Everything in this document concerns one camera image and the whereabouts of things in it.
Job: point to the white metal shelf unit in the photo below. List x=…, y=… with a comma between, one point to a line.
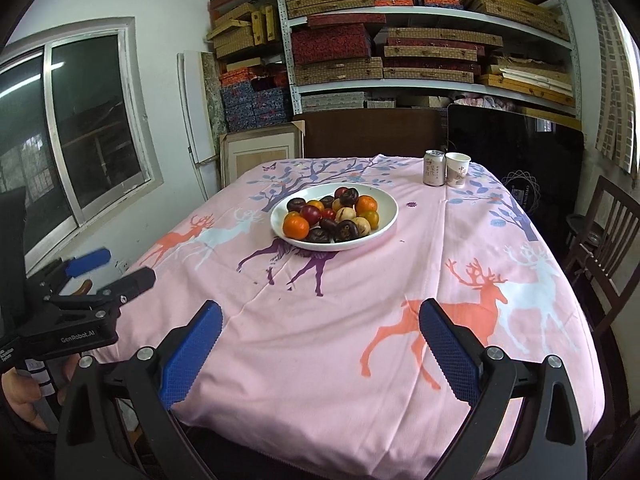
x=287, y=35

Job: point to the aluminium sliding window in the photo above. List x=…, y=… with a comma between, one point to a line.
x=75, y=135

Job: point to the dark brown wooden board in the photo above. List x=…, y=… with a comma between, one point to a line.
x=370, y=132

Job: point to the white leaning board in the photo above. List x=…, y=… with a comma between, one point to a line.
x=195, y=105

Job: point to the stack of red patterned boxes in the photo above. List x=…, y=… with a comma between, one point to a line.
x=330, y=42

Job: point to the black glossy panel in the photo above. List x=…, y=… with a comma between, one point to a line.
x=515, y=145

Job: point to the pink drink can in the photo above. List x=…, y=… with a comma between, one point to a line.
x=434, y=167

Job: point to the person's left hand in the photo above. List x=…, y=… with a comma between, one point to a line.
x=17, y=395

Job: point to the grey marble slab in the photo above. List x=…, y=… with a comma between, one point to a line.
x=214, y=90

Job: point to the white paper cup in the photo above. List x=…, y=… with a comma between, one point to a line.
x=457, y=170

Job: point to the light wooden picture frame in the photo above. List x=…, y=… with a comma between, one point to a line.
x=260, y=152

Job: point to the pink folded cloth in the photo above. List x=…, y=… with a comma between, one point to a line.
x=485, y=101

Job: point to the white round plate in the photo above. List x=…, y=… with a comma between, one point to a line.
x=385, y=210

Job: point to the row of long woven boxes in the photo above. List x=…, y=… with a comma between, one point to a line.
x=515, y=10

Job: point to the stack of orange patterned boxes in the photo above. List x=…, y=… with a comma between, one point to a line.
x=245, y=77

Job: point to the red speckled plum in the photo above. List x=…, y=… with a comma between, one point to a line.
x=312, y=214
x=341, y=192

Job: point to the dark water chestnut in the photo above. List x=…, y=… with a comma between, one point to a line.
x=296, y=204
x=327, y=224
x=327, y=201
x=317, y=235
x=346, y=231
x=352, y=195

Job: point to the stack of tan woven boxes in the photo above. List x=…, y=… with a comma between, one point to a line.
x=430, y=55

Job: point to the pale striped pepino melon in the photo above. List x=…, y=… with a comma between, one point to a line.
x=345, y=213
x=362, y=226

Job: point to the stack of grey woven boxes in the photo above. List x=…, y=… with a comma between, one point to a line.
x=335, y=100

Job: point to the pile of yellow woven boxes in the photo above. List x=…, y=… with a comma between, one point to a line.
x=240, y=25

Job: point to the dark wooden chair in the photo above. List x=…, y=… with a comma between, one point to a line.
x=607, y=245

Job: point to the beige checked curtain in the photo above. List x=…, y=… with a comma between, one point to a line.
x=612, y=110

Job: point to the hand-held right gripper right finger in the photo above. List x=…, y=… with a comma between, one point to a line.
x=447, y=350

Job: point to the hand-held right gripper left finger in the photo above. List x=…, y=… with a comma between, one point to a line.
x=192, y=355

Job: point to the stack of blue floral boxes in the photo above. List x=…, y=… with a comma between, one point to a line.
x=255, y=105

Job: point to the large orange mandarin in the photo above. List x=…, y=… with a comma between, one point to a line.
x=296, y=226

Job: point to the stack of yellow wooden boxes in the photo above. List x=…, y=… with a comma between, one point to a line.
x=530, y=80

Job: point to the pink deer print tablecloth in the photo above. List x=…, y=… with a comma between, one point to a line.
x=325, y=340

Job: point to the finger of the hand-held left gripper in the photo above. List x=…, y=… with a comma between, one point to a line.
x=87, y=261
x=132, y=282

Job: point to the tiny orange mandarin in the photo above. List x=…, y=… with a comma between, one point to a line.
x=371, y=219

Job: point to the red cherry tomato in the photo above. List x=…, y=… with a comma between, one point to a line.
x=328, y=213

